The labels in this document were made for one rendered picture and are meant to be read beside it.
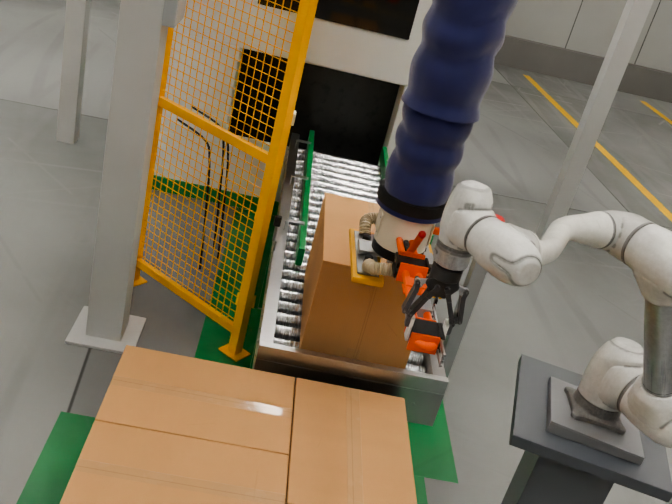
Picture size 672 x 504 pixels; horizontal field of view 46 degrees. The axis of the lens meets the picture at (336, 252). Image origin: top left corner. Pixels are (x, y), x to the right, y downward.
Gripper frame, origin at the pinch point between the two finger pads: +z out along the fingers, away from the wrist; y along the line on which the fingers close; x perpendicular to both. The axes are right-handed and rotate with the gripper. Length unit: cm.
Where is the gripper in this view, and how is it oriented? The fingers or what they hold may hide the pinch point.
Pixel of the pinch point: (425, 332)
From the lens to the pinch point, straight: 201.2
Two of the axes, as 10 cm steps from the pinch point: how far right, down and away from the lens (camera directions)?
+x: 0.0, 4.6, -8.9
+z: -2.3, 8.6, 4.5
